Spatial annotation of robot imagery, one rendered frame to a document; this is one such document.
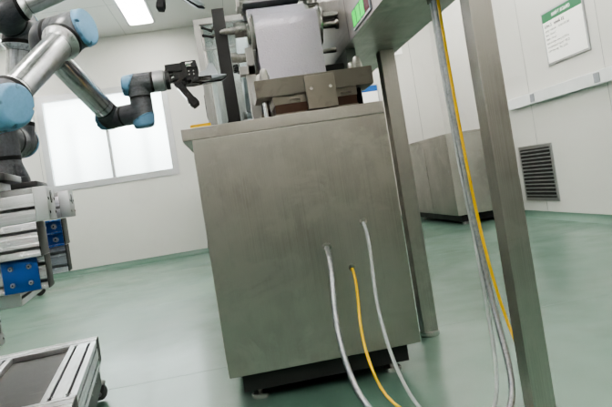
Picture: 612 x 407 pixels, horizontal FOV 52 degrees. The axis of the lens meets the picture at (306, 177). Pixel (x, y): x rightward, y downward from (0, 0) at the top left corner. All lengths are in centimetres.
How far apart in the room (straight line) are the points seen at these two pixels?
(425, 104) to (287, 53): 604
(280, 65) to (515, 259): 112
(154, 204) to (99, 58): 189
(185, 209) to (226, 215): 585
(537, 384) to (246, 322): 88
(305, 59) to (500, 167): 96
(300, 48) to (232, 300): 94
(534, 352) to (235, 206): 96
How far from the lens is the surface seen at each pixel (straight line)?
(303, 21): 235
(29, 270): 182
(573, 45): 545
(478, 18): 166
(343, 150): 203
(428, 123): 826
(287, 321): 205
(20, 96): 176
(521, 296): 167
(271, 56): 231
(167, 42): 808
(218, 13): 269
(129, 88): 228
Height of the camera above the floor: 68
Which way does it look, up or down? level
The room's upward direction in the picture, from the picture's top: 9 degrees counter-clockwise
